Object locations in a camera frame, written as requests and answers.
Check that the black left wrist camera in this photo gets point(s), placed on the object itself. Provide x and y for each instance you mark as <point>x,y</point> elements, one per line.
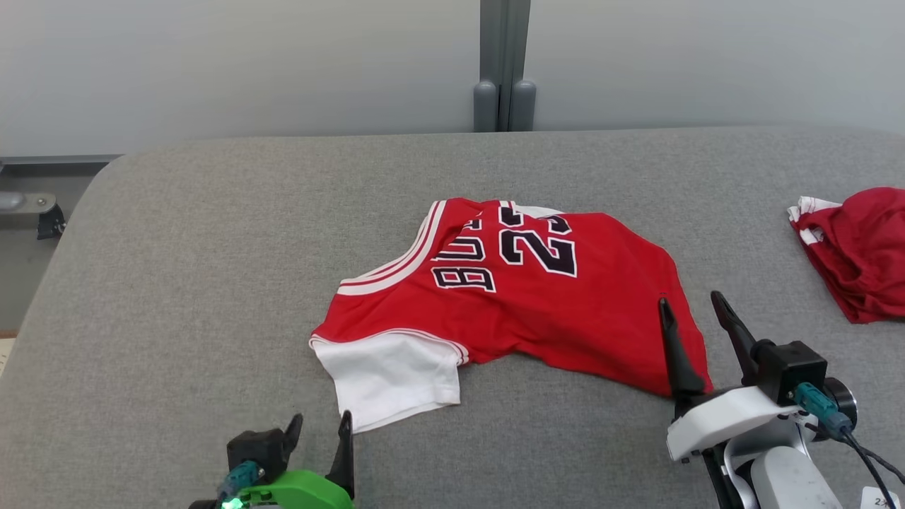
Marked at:
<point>258,445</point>

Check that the black frame foot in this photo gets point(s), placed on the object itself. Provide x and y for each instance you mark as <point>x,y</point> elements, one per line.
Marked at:
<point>51,223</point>

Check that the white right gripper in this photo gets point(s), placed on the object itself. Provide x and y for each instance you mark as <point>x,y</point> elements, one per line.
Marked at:
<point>721,417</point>

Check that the white paper label tag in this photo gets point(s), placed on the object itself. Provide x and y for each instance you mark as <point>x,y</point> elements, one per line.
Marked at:
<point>880,499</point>

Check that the grey double metal partition post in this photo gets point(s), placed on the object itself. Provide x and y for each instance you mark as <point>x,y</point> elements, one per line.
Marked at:
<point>503,63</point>

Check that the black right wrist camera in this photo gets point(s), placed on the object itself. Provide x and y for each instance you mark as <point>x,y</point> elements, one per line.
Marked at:
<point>792,367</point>

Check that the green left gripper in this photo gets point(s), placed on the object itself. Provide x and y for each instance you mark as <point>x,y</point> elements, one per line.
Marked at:
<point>304,491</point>

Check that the grey metal frame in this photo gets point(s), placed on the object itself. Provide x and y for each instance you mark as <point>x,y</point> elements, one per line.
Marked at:
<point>28,201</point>

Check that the red shorts with white stripes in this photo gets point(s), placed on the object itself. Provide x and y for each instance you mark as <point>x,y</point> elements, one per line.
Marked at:
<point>862,261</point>

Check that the cream perforated laundry basket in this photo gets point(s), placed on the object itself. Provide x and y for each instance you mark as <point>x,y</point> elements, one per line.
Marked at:
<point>6,353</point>

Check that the red basketball jersey number 23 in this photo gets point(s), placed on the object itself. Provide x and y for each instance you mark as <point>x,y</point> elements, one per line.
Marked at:
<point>580,311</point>

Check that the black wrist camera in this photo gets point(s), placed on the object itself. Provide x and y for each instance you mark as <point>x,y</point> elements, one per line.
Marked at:
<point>792,367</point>
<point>258,445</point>

